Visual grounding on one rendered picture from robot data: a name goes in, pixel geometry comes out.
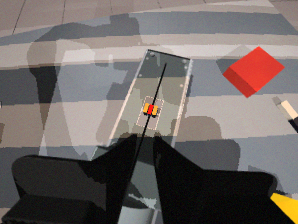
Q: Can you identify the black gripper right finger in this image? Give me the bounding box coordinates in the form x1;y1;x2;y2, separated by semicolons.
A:
153;136;278;224

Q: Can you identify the yellow cube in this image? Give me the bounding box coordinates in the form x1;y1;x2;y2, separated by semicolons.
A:
271;193;298;224

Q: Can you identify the red rectangular block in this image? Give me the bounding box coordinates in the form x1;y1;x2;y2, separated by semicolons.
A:
222;46;285;98

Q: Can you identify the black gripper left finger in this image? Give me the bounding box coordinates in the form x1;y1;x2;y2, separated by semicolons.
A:
11;134;137;224

